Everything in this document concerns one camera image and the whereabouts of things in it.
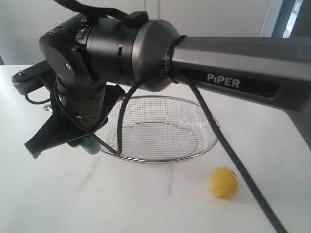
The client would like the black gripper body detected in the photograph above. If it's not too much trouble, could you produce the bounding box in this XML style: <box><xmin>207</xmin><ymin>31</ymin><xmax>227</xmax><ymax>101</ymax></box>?
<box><xmin>51</xmin><ymin>84</ymin><xmax>125</xmax><ymax>147</ymax></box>

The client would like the teal handled peeler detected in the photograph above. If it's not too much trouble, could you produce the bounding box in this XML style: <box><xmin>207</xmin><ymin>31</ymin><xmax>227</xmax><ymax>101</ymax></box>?
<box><xmin>80</xmin><ymin>137</ymin><xmax>101</xmax><ymax>155</ymax></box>

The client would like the yellow lemon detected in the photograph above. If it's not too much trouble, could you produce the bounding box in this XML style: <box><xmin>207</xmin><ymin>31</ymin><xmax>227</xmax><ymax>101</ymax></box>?
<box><xmin>209</xmin><ymin>167</ymin><xmax>239</xmax><ymax>199</ymax></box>

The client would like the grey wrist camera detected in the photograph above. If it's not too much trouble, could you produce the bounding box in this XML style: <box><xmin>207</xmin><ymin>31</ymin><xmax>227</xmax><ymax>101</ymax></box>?
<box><xmin>12</xmin><ymin>61</ymin><xmax>56</xmax><ymax>96</ymax></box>

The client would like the steel wire mesh basket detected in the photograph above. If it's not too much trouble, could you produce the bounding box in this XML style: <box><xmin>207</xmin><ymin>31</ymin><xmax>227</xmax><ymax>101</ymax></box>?
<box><xmin>92</xmin><ymin>95</ymin><xmax>221</xmax><ymax>165</ymax></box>

